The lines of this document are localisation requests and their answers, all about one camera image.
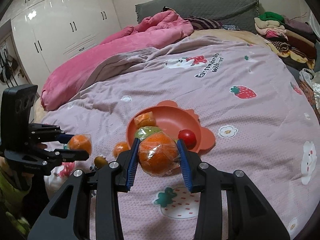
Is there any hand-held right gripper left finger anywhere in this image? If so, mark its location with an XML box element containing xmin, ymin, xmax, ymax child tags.
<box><xmin>27</xmin><ymin>137</ymin><xmax>141</xmax><ymax>240</ymax></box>

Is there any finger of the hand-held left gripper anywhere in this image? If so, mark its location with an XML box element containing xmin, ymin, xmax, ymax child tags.
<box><xmin>29</xmin><ymin>124</ymin><xmax>75</xmax><ymax>143</ymax></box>
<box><xmin>41</xmin><ymin>149</ymin><xmax>90</xmax><ymax>163</ymax></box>

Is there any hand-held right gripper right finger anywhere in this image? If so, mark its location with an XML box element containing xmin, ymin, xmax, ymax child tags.
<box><xmin>176</xmin><ymin>140</ymin><xmax>290</xmax><ymax>240</ymax></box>

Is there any orange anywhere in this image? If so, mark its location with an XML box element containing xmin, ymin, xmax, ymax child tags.
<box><xmin>138</xmin><ymin>132</ymin><xmax>181</xmax><ymax>177</ymax></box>
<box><xmin>113</xmin><ymin>141</ymin><xmax>130</xmax><ymax>158</ymax></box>
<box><xmin>134</xmin><ymin>111</ymin><xmax>157</xmax><ymax>130</ymax></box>
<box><xmin>67</xmin><ymin>134</ymin><xmax>92</xmax><ymax>155</ymax></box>

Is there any brown longan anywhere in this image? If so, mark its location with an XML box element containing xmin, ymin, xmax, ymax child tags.
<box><xmin>94</xmin><ymin>156</ymin><xmax>108</xmax><ymax>168</ymax></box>

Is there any red tomato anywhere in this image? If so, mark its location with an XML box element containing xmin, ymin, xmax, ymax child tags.
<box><xmin>178</xmin><ymin>129</ymin><xmax>197</xmax><ymax>150</ymax></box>

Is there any green pear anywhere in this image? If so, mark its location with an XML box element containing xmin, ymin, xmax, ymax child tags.
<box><xmin>134</xmin><ymin>126</ymin><xmax>163</xmax><ymax>142</ymax></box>

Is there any orange plastic plate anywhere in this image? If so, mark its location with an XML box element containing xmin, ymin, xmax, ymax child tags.
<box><xmin>126</xmin><ymin>100</ymin><xmax>217</xmax><ymax>155</ymax></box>

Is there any person's left forearm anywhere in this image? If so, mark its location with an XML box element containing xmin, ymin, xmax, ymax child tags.
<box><xmin>0</xmin><ymin>155</ymin><xmax>33</xmax><ymax>230</ymax></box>

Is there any dark hanging bag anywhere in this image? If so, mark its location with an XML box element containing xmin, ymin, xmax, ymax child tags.
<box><xmin>0</xmin><ymin>44</ymin><xmax>19</xmax><ymax>83</ymax></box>

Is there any pink strawberry printed blanket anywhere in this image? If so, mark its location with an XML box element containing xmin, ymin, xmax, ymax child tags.
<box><xmin>40</xmin><ymin>34</ymin><xmax>320</xmax><ymax>240</ymax></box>

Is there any pink duvet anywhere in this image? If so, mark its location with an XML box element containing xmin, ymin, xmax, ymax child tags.
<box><xmin>41</xmin><ymin>10</ymin><xmax>195</xmax><ymax>111</ymax></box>

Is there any white wardrobe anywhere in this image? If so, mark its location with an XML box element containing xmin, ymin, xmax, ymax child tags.
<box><xmin>10</xmin><ymin>0</ymin><xmax>122</xmax><ymax>85</ymax></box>

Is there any beige bed sheet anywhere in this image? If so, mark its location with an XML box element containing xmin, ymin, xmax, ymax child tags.
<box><xmin>192</xmin><ymin>29</ymin><xmax>269</xmax><ymax>47</ymax></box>

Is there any dark striped cloth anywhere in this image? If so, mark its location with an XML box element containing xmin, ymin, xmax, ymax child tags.
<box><xmin>184</xmin><ymin>16</ymin><xmax>223</xmax><ymax>30</ymax></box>

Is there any white plastic bag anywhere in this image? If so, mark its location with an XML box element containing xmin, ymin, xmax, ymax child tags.
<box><xmin>299</xmin><ymin>68</ymin><xmax>317</xmax><ymax>85</ymax></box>

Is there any grey quilted headboard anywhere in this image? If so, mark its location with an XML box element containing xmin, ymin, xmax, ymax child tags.
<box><xmin>135</xmin><ymin>0</ymin><xmax>259</xmax><ymax>33</ymax></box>

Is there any stack of folded clothes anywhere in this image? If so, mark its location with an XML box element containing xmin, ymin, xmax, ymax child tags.
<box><xmin>254</xmin><ymin>11</ymin><xmax>320</xmax><ymax>70</ymax></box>

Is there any white satin curtain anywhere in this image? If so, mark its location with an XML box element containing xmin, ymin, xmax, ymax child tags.
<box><xmin>309</xmin><ymin>11</ymin><xmax>320</xmax><ymax>43</ymax></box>

